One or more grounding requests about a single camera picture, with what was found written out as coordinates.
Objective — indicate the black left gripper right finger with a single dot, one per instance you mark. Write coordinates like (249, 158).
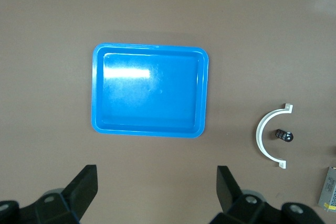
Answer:
(231, 197)

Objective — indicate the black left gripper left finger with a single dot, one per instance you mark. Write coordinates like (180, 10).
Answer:
(78, 192)

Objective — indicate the small black knob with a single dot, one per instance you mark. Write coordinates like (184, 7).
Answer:
(283, 134)

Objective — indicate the metal mesh power supply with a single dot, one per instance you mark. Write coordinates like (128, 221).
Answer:
(328, 192)

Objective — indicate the blue plastic tray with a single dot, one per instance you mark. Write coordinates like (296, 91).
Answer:
(149, 98)

